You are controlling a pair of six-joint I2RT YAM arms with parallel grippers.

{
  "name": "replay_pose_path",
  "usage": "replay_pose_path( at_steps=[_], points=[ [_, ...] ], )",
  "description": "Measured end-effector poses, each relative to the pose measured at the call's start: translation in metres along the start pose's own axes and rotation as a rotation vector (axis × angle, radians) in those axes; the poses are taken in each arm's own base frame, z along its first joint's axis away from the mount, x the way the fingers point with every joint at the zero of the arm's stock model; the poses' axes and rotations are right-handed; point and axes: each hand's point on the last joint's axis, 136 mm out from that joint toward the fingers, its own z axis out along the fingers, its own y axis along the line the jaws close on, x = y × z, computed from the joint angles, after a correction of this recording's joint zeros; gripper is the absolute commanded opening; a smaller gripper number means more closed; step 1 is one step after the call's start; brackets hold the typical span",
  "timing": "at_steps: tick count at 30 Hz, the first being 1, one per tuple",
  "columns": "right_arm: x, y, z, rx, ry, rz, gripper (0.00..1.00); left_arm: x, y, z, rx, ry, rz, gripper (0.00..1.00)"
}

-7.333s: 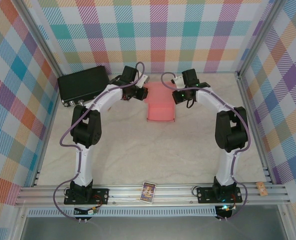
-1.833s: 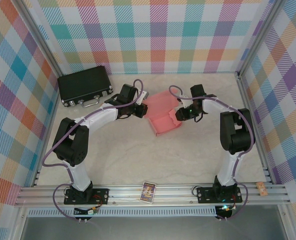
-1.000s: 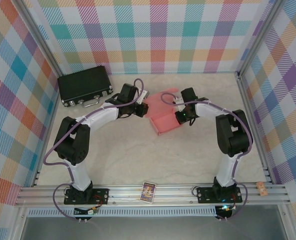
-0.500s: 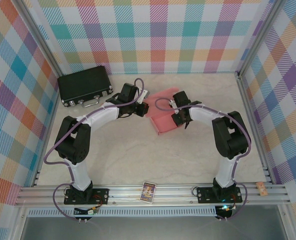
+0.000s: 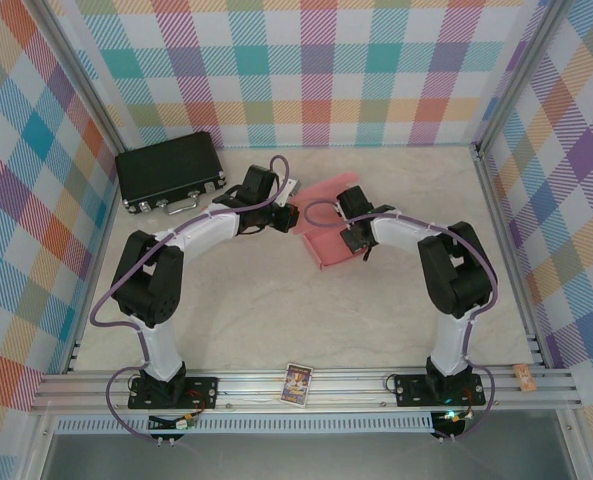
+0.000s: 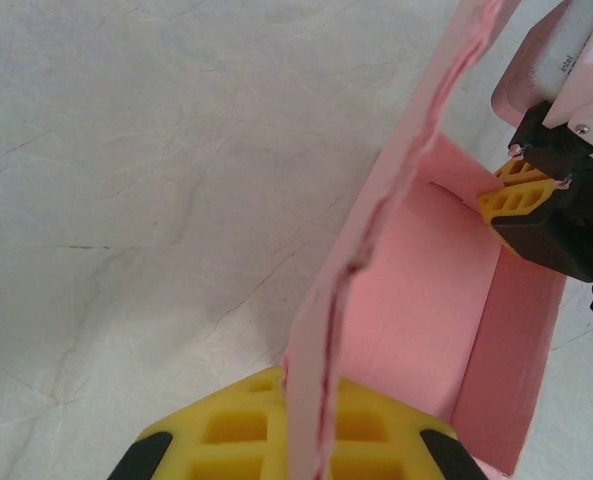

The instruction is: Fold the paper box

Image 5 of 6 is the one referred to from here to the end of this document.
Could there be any grey metal lower panel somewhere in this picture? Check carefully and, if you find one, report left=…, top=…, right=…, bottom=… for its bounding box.
left=43, top=432, right=577, bottom=480

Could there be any aluminium mounting rail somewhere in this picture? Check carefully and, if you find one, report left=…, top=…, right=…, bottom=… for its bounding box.
left=30, top=367, right=585, bottom=414

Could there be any aluminium frame post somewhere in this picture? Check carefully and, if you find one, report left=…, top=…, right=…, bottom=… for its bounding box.
left=475, top=0, right=572, bottom=151
left=28, top=0, right=127, bottom=151

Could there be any lit power connector with wires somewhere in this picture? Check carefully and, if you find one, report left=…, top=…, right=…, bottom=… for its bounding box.
left=433, top=407, right=477, bottom=434

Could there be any pink paper box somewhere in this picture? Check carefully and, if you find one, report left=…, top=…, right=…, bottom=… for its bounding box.
left=291, top=171, right=372, bottom=272

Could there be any aluminium frame leg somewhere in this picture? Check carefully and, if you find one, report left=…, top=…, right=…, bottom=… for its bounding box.
left=18, top=412, right=60, bottom=480
left=555, top=409, right=593, bottom=480

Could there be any black aluminium carry case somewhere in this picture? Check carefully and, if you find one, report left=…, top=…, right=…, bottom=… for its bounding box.
left=114, top=131, right=227, bottom=216

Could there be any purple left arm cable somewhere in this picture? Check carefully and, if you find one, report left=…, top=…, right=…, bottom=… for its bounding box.
left=90, top=154, right=292, bottom=444

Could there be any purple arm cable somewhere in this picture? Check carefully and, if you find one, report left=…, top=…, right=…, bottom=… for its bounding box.
left=303, top=198, right=500, bottom=444
left=90, top=154, right=292, bottom=444

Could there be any aluminium table side rail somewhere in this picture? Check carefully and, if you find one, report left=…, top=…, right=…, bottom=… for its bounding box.
left=65, top=144, right=127, bottom=374
left=473, top=142, right=552, bottom=371

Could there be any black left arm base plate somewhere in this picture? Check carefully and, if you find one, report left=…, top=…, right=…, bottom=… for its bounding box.
left=128, top=374, right=220, bottom=411

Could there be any purple playing card box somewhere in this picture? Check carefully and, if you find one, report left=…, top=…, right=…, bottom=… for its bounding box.
left=279, top=363, right=314, bottom=407

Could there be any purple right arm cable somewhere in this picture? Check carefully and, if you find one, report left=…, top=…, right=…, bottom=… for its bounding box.
left=303, top=198, right=500, bottom=444

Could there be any green power connector with wires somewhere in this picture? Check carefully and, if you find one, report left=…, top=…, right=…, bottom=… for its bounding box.
left=148, top=412, right=200, bottom=432

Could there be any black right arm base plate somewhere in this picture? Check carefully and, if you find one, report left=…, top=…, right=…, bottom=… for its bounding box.
left=393, top=373, right=487, bottom=409

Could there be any slotted grey cable duct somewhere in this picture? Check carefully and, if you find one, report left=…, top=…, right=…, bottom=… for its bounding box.
left=55, top=412, right=435, bottom=435

